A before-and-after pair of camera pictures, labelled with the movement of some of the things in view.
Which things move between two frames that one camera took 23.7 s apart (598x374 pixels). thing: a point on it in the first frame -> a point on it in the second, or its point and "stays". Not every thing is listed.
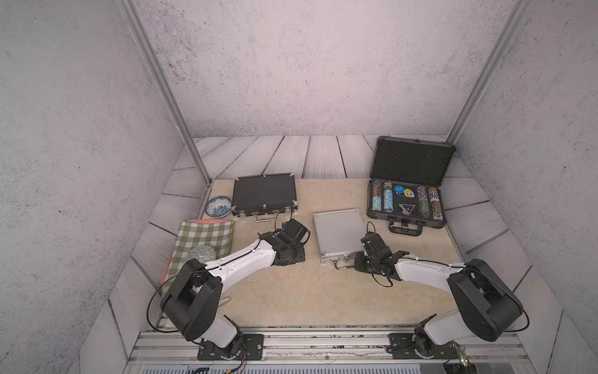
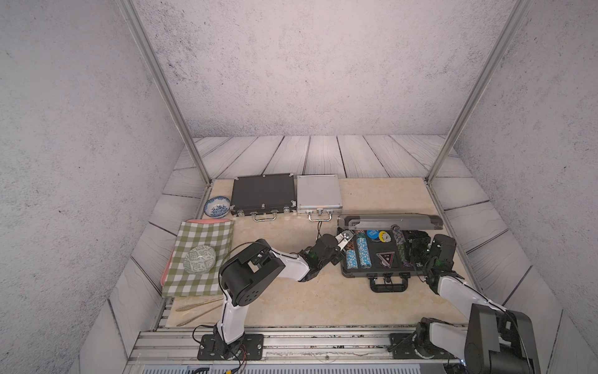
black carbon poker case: x=264 y=195 stays
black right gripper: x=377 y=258 -> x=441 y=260
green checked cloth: x=216 y=235 stays
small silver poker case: x=339 y=234 -> x=318 y=195
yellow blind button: x=409 y=193 -> x=384 y=237
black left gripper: x=301 y=255 -> x=339 y=258
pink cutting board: x=209 y=220 stays
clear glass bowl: x=203 y=252 stays
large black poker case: x=404 y=187 -> x=388 y=248
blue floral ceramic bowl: x=218 y=206 stays
